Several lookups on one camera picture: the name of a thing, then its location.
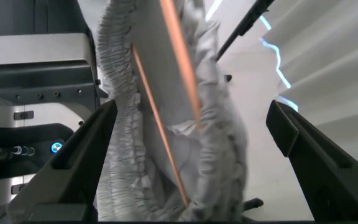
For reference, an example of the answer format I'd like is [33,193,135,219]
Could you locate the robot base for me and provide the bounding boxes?
[0,0,110,222]

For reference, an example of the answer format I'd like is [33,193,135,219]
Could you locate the pink clothes hanger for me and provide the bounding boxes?
[131,0,203,208]

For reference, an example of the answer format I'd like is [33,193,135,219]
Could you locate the black clothes rack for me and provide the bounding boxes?
[214,0,276,222]

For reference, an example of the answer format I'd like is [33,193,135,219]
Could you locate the white curtain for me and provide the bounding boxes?
[261,0,358,169]

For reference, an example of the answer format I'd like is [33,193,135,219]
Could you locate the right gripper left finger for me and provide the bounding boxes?
[7,99,119,223]

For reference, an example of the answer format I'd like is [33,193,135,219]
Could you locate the pale grey shorts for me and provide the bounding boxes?
[94,0,250,222]

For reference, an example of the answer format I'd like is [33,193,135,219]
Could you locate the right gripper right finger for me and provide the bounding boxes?
[265,100,358,223]

